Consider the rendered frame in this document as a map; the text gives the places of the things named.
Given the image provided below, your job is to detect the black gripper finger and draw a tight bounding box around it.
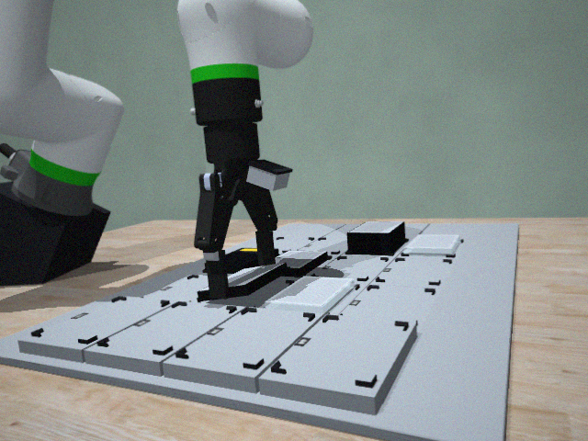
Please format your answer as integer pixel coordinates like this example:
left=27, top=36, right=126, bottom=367
left=194, top=173, right=244, bottom=300
left=240, top=182, right=277, bottom=266

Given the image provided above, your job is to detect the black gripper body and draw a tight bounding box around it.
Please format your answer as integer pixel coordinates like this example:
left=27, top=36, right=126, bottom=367
left=203, top=123, right=260, bottom=200

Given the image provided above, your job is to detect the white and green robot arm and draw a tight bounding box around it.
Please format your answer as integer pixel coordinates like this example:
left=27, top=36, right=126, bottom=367
left=0, top=0, right=313, bottom=216

